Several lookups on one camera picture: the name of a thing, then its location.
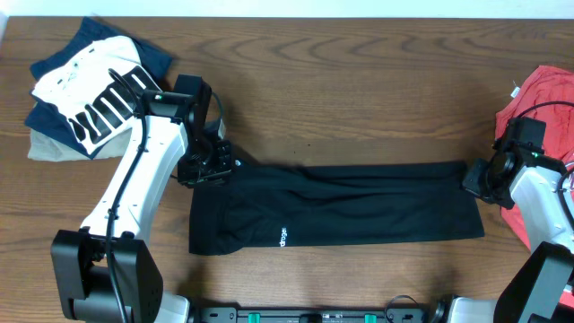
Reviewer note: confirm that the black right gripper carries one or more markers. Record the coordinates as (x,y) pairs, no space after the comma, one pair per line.
(475,178)

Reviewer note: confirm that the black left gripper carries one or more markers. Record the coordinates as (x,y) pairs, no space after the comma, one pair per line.
(208,166)

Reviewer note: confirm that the black polo shirt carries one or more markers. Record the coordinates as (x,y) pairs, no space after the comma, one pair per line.
(275,206)

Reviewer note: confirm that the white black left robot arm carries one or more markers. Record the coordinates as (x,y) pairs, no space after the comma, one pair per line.
(105,271)

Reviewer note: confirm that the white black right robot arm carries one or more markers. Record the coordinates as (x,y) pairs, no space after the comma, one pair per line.
(536,185)

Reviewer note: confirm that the red t-shirt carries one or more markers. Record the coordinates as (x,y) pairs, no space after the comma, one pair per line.
(541,97)

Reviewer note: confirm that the white shirt black letters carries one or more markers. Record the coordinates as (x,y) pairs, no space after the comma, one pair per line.
(94,90)

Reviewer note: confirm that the grey beige folded garment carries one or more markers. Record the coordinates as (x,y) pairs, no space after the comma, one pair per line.
(44,148)

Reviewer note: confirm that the navy blue folded garment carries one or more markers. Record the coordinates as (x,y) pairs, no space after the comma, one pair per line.
(46,120)

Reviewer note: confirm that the black base rail green tabs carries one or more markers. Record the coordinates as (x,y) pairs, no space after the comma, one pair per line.
(254,315)

